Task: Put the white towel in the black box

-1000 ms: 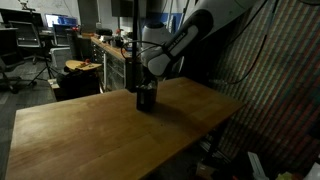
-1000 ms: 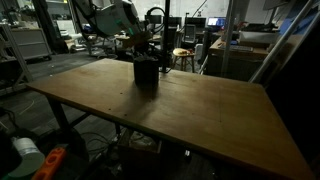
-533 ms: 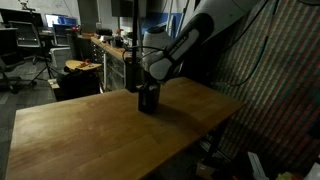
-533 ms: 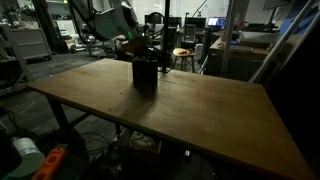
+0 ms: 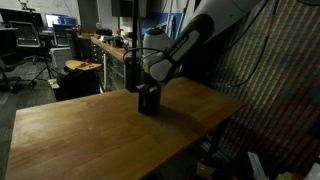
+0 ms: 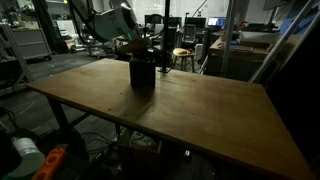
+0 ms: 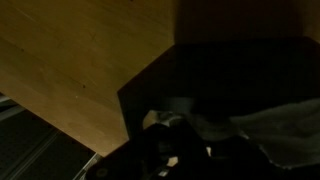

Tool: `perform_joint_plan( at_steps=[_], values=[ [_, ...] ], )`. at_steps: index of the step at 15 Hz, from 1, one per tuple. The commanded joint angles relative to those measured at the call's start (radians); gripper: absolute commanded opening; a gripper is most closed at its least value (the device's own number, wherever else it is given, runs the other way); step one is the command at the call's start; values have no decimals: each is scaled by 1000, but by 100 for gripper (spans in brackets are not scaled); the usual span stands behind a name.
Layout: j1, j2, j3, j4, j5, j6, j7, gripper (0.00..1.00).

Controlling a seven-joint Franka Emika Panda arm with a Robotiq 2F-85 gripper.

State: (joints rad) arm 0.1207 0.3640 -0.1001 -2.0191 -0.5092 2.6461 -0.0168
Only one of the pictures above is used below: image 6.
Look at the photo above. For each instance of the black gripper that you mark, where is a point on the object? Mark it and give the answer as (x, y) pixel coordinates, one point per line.
(135, 47)

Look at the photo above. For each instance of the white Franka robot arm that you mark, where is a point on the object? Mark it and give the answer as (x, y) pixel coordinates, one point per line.
(110, 21)

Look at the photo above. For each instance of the open cardboard box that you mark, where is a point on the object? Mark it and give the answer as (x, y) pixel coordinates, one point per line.
(140, 143)

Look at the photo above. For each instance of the black vertical pole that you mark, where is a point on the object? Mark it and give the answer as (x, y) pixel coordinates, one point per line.
(165, 36)

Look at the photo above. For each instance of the round wooden stool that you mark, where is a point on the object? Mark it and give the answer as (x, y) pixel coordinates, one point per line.
(183, 52)

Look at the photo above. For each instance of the grey office chair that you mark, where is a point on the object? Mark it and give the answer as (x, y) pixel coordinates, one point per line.
(189, 33)

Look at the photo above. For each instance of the white computer tower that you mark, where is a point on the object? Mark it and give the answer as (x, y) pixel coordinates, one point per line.
(198, 52)

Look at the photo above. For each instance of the lit computer monitor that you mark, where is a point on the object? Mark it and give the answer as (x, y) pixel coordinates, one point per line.
(216, 22)

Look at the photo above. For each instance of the wooden workbench with drawers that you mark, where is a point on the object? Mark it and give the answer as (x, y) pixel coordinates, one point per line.
(233, 61)

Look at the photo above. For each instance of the white drawer cabinet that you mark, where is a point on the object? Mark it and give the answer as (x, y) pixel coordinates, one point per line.
(31, 43)

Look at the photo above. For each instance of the grey keyboard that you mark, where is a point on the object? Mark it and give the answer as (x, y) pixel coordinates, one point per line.
(241, 48)

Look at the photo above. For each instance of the orange plastic tool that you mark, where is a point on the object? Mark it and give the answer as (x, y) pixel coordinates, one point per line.
(50, 165)

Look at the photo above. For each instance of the diagonal aluminium bar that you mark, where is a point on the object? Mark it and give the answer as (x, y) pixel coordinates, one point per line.
(283, 40)

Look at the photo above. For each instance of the white tape roll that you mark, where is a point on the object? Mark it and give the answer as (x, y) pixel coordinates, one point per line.
(28, 156)

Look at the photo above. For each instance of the black table leg frame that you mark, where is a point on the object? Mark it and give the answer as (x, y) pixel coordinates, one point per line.
(61, 115)

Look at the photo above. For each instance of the grey metal rack frame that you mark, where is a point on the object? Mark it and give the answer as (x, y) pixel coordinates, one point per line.
(13, 56)

